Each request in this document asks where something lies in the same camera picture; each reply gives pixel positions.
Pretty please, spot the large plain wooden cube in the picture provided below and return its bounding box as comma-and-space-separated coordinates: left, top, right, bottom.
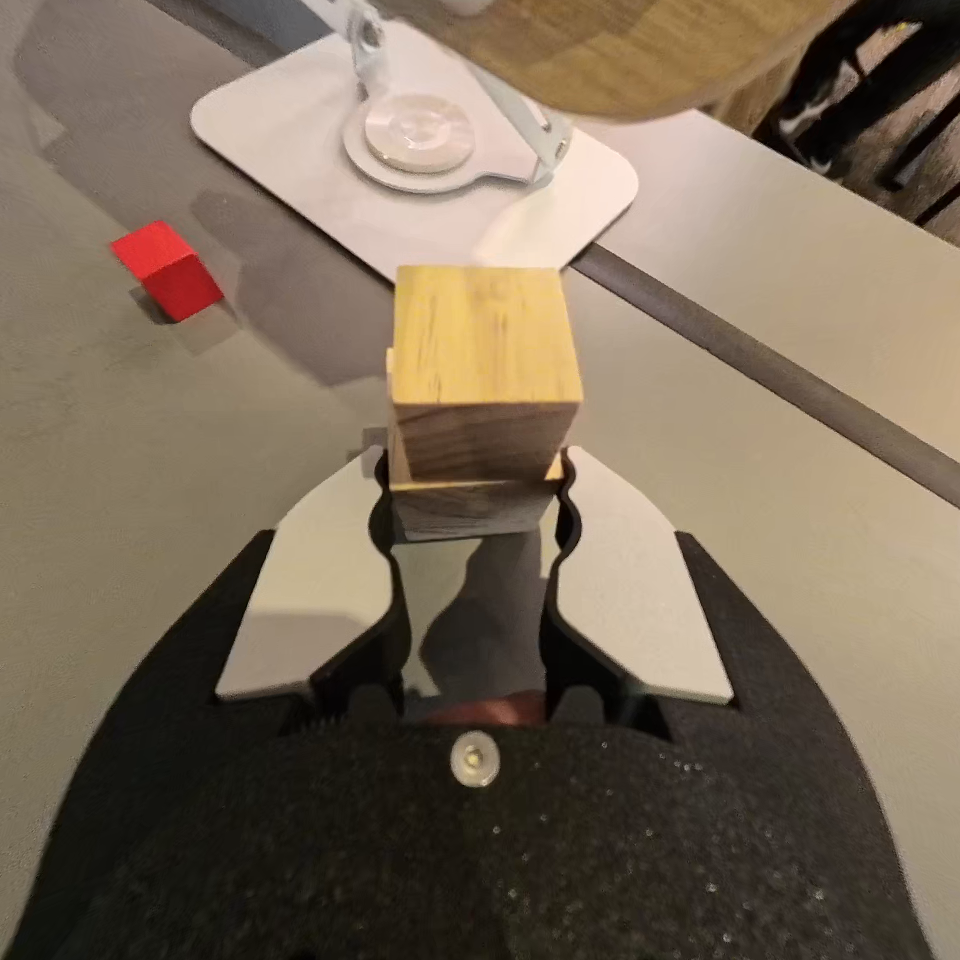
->
384, 348, 569, 543

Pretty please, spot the medium plain wooden cube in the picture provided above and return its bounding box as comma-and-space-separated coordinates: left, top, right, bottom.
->
391, 264, 584, 481

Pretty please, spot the small red wooden cube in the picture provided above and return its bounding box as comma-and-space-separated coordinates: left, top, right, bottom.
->
110, 219, 226, 324

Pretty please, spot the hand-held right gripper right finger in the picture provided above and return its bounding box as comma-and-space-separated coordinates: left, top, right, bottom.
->
540, 444, 736, 706

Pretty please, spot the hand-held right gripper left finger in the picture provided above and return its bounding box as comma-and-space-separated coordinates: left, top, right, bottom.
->
215, 448, 413, 702

